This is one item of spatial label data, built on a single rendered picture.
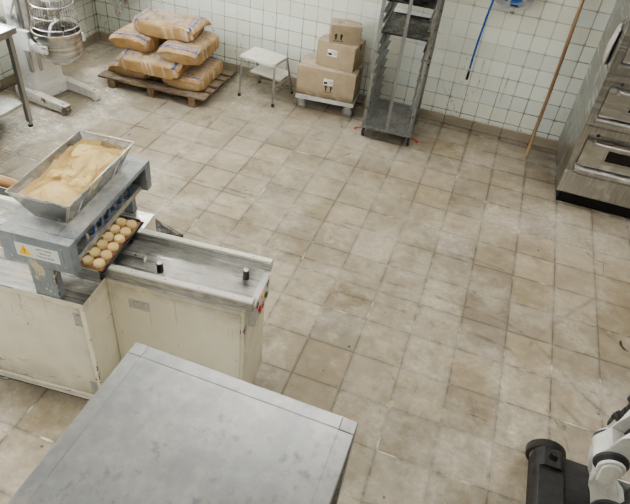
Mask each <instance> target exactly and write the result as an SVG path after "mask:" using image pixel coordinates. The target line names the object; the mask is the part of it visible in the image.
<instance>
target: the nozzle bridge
mask: <svg viewBox="0 0 630 504"><path fill-rule="evenodd" d="M127 187H128V189H129V195H128V196H127V197H123V199H124V201H123V202H122V203H121V204H117V209H116V210H115V211H112V212H111V211H110V212H111V215H110V216H109V218H107V219H104V223H103V224H102V226H100V227H97V231H96V232H95V233H94V234H93V235H90V239H89V240H86V239H85V236H84V234H85V233H86V232H87V231H89V233H93V231H92V226H93V225H94V224H95V222H96V225H100V223H99V218H100V217H101V216H102V215H103V217H108V216H106V210H107V209H108V208H109V207H110V209H111V210H114V208H113V206H112V204H113V203H114V202H115V201H117V202H118V203H120V201H119V196H120V195H121V194H122V193H123V195H125V196H126V195H127V194H128V190H127ZM151 187H152V182H151V172H150V163H149V160H148V159H143V158H139V157H134V156H129V155H127V157H126V159H125V161H124V163H123V165H122V167H121V169H120V170H119V171H118V172H117V173H116V174H115V175H114V176H113V177H112V178H111V179H110V180H109V181H108V182H107V183H106V184H105V185H104V186H103V187H102V188H101V190H100V191H99V192H98V193H97V194H96V195H95V196H94V197H93V198H92V199H91V200H90V201H89V202H88V203H87V204H86V205H85V206H84V207H83V208H82V209H81V210H80V211H79V212H78V213H77V214H76V215H75V216H74V217H73V218H72V219H71V220H70V221H69V222H68V223H64V222H60V221H55V220H51V219H47V218H43V217H39V216H35V215H33V214H32V213H31V212H29V211H28V210H27V209H26V208H25V207H23V206H22V207H20V208H19V209H18V210H17V211H16V212H15V213H14V214H13V215H11V216H10V217H9V218H8V219H7V220H6V221H5V222H4V223H2V224H1V225H0V242H1V245H2V248H3V251H4V254H5V257H6V258H8V259H12V260H16V261H20V262H24V263H28V266H29V269H30V272H31V275H32V279H33V282H34V285H35V288H36V292H37V293H38V294H41V295H45V296H49V297H53V298H57V299H62V298H63V297H64V296H65V294H66V292H65V288H64V284H63V281H62V277H61V273H60V271H61V272H65V273H69V274H73V275H76V274H77V273H78V272H79V271H80V270H81V268H82V267H81V263H80V259H81V258H82V257H83V256H84V255H85V254H86V253H87V251H88V250H89V249H90V248H91V247H92V246H93V245H94V243H95V242H96V241H97V240H98V239H99V238H100V237H101V235H102V234H103V233H104V232H105V231H106V230H107V229H108V227H109V226H110V225H111V224H112V223H113V222H114V221H115V219H116V218H117V217H118V216H119V215H120V214H121V213H122V211H123V210H124V209H125V208H126V209H125V212H128V213H133V214H134V213H135V211H136V210H137V207H136V199H135V197H136V195H137V194H138V193H139V192H140V191H141V190H146V191H148V190H149V189H150V188H151Z"/></svg>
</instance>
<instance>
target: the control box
mask: <svg viewBox="0 0 630 504"><path fill-rule="evenodd" d="M268 280H269V282H270V273H266V272H264V273H263V275H262V278H261V280H260V282H259V284H258V286H257V288H256V290H255V292H254V294H253V297H252V298H253V299H254V298H256V301H255V303H254V309H253V312H249V311H248V325H249V326H253V327H254V326H255V324H256V321H257V319H258V317H259V315H260V313H261V311H260V312H259V311H258V310H259V306H260V305H261V306H262V309H263V306H264V305H263V303H265V301H266V299H267V297H265V293H266V291H267V292H268V294H269V284H268V286H267V282H268ZM263 291H264V295H263V297H262V293H263ZM258 302H259V306H258V308H257V304H258ZM262 309H261V310H262Z"/></svg>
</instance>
